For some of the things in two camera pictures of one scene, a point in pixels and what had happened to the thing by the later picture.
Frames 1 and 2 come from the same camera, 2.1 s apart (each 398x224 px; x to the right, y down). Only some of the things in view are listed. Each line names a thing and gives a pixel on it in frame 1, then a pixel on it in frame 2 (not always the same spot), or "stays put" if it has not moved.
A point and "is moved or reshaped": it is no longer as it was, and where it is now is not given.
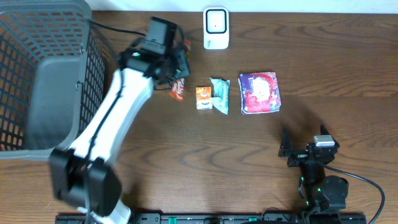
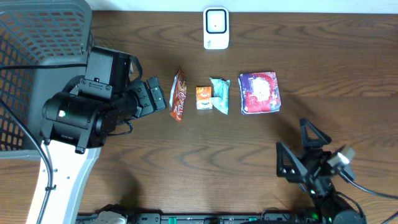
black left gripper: x=181 y=61 to x=148 y=98
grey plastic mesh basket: x=52 y=76 stays put
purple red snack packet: x=259 y=93 stays put
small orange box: x=203 y=95 stays put
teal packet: x=220 y=101 stays put
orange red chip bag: x=176 y=86 is moved or reshaped
